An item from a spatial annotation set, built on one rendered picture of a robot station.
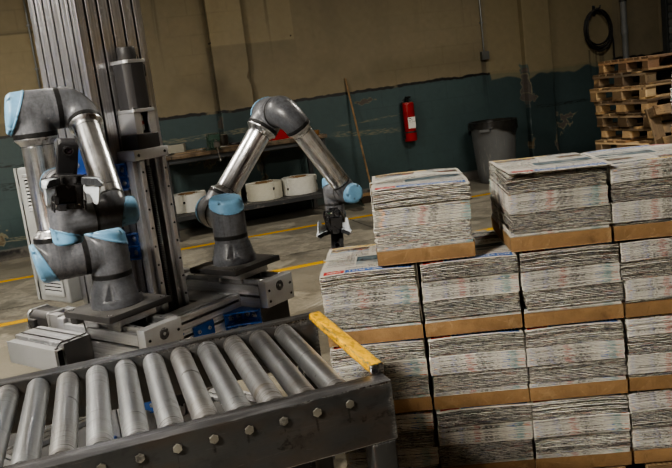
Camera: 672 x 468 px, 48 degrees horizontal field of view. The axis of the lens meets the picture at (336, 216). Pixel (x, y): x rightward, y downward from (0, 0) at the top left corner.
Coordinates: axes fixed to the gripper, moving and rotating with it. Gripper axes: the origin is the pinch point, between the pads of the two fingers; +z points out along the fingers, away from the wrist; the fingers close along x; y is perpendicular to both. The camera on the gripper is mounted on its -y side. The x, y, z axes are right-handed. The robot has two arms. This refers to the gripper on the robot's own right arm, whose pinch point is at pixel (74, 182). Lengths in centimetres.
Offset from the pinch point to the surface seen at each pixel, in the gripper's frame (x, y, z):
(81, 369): -0.6, 44.2, -9.3
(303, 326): -54, 39, -1
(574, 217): -134, 16, 10
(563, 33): -704, -127, -593
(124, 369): -8.6, 42.8, 0.1
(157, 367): -14.9, 42.0, 4.8
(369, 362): -48, 36, 42
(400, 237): -92, 21, -16
